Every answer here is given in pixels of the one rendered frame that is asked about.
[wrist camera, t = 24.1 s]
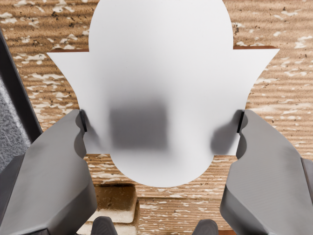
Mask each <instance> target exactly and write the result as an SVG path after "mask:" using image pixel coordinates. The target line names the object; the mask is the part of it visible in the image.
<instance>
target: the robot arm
mask: <svg viewBox="0 0 313 235"><path fill-rule="evenodd" d="M85 132H87V128H86V123H85V119H84V115H83V112H82V109H80V110H78V109H74V110H72V111H71V112H69V113H68V114H67V115H65V116H64V117H63V118H61V119H60V120H59V121H57V122H56V123H55V124H54V125H52V126H51V127H49V128H48V129H47V130H46V131H44V132H43V133H42V134H41V135H40V136H39V137H38V138H37V139H36V140H35V141H34V142H33V143H32V144H31V145H30V147H29V148H28V149H27V150H26V152H25V153H24V154H22V155H18V156H15V157H14V158H13V159H12V160H11V162H10V163H9V164H8V165H7V166H6V167H5V169H4V170H3V171H2V172H1V173H0V235H75V234H76V232H77V231H78V230H79V229H80V228H81V227H82V226H83V225H84V223H85V222H86V221H87V220H88V219H89V218H90V217H91V216H92V215H93V214H94V213H95V211H96V209H97V200H96V194H95V188H94V184H93V181H92V178H91V175H90V171H89V168H88V164H87V162H86V161H85V160H84V157H85V155H86V153H87V151H86V148H85V144H84V141H83V138H82V137H83V136H84V134H85ZM237 133H239V135H240V138H239V142H238V147H237V150H236V157H237V159H238V160H237V161H235V162H233V163H232V164H231V166H230V169H229V173H228V176H227V180H226V184H225V188H224V192H223V196H222V200H221V204H220V208H219V211H220V214H221V216H222V217H223V218H224V220H225V221H226V222H227V223H228V224H229V226H230V227H231V228H232V229H233V230H234V232H235V233H236V234H237V235H313V161H312V160H309V159H304V158H302V156H301V155H300V153H299V152H298V151H297V150H296V148H295V147H294V146H293V145H292V144H291V143H290V142H289V141H288V140H287V139H286V138H285V137H284V136H283V135H282V134H281V133H280V132H279V131H278V130H276V129H275V128H274V127H272V126H271V125H270V124H269V123H267V122H266V121H265V120H264V119H263V118H261V117H260V116H259V115H258V114H256V113H255V112H254V111H252V110H242V113H241V117H240V121H239V124H238V129H237ZM90 235H118V233H117V231H116V229H115V226H114V224H113V222H112V219H111V218H110V217H108V216H99V217H97V218H95V220H94V221H93V225H92V229H91V234H90ZM192 235H219V234H218V225H217V223H216V222H215V221H214V220H211V219H202V220H200V221H199V222H198V224H197V226H196V228H195V229H194V231H193V233H192Z"/></svg>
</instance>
